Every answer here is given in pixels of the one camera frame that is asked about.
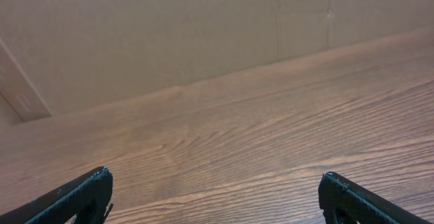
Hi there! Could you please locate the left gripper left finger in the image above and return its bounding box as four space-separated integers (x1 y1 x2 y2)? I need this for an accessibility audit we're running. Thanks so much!
1 166 113 224

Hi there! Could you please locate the cardboard back panel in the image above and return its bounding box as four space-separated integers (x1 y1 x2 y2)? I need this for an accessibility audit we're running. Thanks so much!
1 0 433 122

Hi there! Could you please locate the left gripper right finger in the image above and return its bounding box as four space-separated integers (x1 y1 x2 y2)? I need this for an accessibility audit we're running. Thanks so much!
318 172 430 224

